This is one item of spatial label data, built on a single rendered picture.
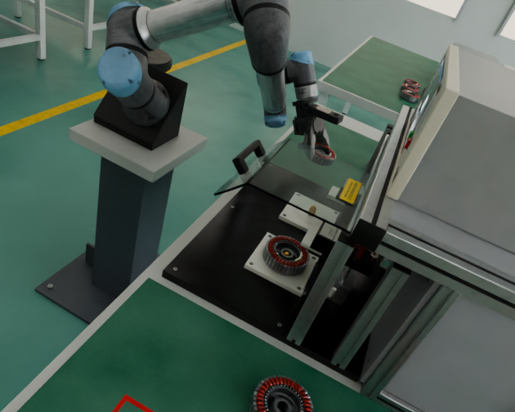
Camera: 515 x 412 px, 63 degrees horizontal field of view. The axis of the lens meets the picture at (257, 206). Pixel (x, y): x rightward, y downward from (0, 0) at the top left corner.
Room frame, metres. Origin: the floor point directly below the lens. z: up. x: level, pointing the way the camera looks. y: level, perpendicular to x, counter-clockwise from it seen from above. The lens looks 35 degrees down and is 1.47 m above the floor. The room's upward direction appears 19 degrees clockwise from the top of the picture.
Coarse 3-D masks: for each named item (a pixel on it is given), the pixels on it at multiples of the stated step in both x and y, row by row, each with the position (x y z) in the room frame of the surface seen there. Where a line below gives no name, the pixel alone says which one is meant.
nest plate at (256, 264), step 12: (264, 240) 0.85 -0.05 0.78; (252, 264) 0.75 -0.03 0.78; (264, 264) 0.77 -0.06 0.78; (312, 264) 0.82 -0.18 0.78; (264, 276) 0.73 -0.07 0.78; (276, 276) 0.74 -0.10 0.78; (288, 276) 0.75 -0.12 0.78; (300, 276) 0.77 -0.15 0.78; (288, 288) 0.72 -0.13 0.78; (300, 288) 0.73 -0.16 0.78
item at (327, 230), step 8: (328, 224) 0.81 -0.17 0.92; (312, 232) 0.82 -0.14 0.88; (320, 232) 0.77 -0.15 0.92; (328, 232) 0.78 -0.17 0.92; (336, 232) 0.79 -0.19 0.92; (304, 240) 0.78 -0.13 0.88; (312, 240) 0.79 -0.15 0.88; (320, 240) 0.76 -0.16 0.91; (328, 240) 0.75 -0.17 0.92; (336, 240) 0.76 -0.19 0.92; (312, 248) 0.76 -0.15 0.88; (320, 248) 0.75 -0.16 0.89; (328, 248) 0.75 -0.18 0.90; (328, 256) 0.75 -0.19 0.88; (352, 256) 0.76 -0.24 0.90; (368, 256) 0.78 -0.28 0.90; (352, 264) 0.74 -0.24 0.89; (360, 264) 0.74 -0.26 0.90; (344, 272) 0.77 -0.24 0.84; (360, 272) 0.73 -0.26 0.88; (368, 272) 0.73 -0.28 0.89; (344, 280) 0.75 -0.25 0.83
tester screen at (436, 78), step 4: (440, 68) 1.01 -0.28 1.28; (436, 72) 1.07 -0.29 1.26; (440, 72) 0.95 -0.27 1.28; (436, 76) 1.01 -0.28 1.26; (440, 76) 0.90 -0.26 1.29; (432, 80) 1.04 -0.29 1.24; (436, 80) 0.95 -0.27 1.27; (440, 80) 0.85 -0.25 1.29; (432, 84) 0.97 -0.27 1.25; (436, 84) 0.89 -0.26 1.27; (428, 88) 1.03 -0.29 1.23; (432, 88) 0.92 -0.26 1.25; (436, 88) 0.84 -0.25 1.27; (428, 92) 0.96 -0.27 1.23; (432, 92) 0.86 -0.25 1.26; (424, 96) 1.02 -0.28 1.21; (428, 96) 0.91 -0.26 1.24; (424, 100) 0.97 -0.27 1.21; (428, 100) 0.87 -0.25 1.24; (420, 108) 0.96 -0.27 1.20; (416, 112) 1.01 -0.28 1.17; (416, 116) 0.95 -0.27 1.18
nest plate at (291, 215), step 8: (288, 208) 1.03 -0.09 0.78; (296, 208) 1.04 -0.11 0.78; (280, 216) 0.98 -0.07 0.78; (288, 216) 0.99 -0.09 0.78; (296, 216) 1.00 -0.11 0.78; (304, 216) 1.02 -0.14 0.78; (296, 224) 0.97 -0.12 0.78; (304, 224) 0.98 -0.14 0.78; (312, 224) 0.99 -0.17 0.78; (320, 224) 1.01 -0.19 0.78
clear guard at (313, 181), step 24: (288, 144) 0.84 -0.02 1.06; (264, 168) 0.71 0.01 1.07; (288, 168) 0.74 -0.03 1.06; (312, 168) 0.77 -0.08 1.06; (336, 168) 0.81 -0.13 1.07; (216, 192) 0.65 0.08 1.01; (264, 192) 0.63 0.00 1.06; (288, 192) 0.65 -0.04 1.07; (312, 192) 0.68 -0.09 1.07; (336, 192) 0.71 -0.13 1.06; (360, 192) 0.74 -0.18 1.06; (336, 216) 0.63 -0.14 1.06
